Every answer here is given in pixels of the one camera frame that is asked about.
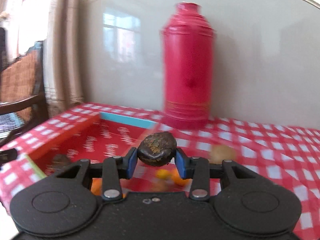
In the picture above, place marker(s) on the wooden woven chair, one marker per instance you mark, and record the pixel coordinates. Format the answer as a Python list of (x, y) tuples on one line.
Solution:
[(20, 85)]

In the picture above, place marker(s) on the small orange kumquat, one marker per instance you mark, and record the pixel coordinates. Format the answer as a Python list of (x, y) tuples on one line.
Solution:
[(162, 174), (97, 188), (178, 177)]

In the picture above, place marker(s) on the beige curtain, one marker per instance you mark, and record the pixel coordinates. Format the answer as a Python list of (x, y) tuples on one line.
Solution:
[(65, 45)]

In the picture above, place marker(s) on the red thermos flask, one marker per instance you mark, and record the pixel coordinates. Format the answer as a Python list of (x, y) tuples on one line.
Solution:
[(188, 65)]

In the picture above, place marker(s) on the beige round fruit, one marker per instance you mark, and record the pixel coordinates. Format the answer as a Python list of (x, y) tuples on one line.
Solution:
[(222, 153)]

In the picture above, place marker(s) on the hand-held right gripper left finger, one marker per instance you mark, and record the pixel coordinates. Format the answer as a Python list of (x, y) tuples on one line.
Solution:
[(132, 162)]

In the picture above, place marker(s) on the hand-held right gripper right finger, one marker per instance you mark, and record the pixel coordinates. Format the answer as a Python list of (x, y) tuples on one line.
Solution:
[(180, 164)]

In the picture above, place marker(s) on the red cardboard box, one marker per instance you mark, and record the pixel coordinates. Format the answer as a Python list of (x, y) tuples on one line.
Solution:
[(100, 145)]

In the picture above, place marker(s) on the dark brown passion fruit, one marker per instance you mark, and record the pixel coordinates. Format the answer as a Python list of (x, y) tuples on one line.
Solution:
[(157, 149), (60, 160)]

